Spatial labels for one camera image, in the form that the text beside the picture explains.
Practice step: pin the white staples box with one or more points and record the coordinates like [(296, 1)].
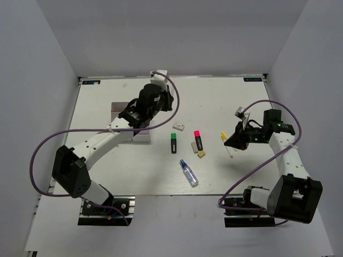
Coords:
[(178, 126)]

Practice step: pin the grey eraser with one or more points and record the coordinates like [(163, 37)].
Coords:
[(194, 147)]

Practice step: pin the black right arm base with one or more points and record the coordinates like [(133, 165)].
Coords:
[(244, 217)]

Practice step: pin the left blue corner label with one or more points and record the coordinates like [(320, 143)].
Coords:
[(91, 82)]

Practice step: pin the blue spray bottle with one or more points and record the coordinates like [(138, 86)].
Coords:
[(189, 174)]

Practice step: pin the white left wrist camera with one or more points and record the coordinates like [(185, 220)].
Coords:
[(158, 79)]

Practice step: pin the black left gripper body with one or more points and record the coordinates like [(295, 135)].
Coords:
[(164, 103)]

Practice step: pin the blue corner label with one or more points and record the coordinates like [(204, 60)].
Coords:
[(91, 82), (252, 79)]

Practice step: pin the green highlighter marker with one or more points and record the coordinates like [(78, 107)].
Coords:
[(173, 141)]

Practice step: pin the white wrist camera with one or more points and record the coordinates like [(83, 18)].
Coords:
[(243, 115), (158, 79)]

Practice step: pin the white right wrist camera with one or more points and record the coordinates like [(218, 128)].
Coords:
[(243, 115)]

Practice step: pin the tan eraser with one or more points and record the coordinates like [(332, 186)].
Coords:
[(201, 154)]

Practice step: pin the white right organizer tray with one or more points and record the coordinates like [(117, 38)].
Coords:
[(142, 137)]

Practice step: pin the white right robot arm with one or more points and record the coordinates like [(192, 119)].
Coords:
[(295, 196)]

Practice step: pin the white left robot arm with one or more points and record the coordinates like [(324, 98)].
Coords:
[(72, 165)]

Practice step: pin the yellow cap marker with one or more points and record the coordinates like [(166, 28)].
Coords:
[(223, 133)]

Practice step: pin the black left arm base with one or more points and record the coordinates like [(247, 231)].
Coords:
[(91, 215)]

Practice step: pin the pink highlighter marker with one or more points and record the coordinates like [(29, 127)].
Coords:
[(198, 140)]

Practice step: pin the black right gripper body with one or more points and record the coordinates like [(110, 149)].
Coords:
[(251, 135)]

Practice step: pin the right blue corner label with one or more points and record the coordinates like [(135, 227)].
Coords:
[(252, 79)]

